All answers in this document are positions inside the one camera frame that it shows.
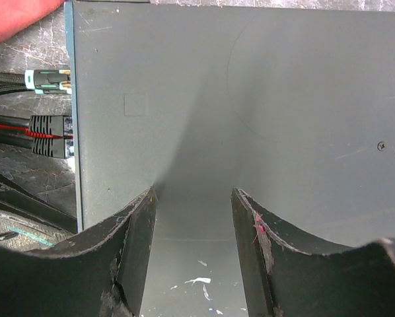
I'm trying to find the red ethernet cable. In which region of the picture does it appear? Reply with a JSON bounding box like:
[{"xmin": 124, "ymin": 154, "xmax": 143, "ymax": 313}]
[{"xmin": 0, "ymin": 122, "xmax": 75, "ymax": 139}]

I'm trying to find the teal braided cable plug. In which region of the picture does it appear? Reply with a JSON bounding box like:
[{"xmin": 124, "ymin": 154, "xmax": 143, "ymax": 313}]
[{"xmin": 0, "ymin": 68, "xmax": 73, "ymax": 97}]

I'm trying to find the dark network switch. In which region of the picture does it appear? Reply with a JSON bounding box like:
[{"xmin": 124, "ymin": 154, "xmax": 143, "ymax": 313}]
[{"xmin": 64, "ymin": 1, "xmax": 395, "ymax": 316}]

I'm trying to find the black ethernet cable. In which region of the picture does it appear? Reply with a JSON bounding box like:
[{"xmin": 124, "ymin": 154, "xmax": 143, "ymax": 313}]
[{"xmin": 0, "ymin": 112, "xmax": 75, "ymax": 137}]

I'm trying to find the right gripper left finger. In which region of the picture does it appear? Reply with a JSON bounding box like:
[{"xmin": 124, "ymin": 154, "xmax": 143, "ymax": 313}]
[{"xmin": 0, "ymin": 188, "xmax": 157, "ymax": 316}]

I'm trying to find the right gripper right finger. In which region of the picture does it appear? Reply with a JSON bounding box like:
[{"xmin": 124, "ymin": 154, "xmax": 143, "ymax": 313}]
[{"xmin": 231, "ymin": 188, "xmax": 395, "ymax": 316}]

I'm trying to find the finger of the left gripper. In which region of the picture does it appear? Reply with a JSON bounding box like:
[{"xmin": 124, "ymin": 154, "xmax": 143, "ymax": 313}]
[
  {"xmin": 0, "ymin": 209, "xmax": 75, "ymax": 252},
  {"xmin": 0, "ymin": 174, "xmax": 77, "ymax": 233}
]

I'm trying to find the red cloth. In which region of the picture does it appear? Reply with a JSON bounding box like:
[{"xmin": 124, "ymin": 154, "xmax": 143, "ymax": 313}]
[{"xmin": 0, "ymin": 0, "xmax": 63, "ymax": 42}]

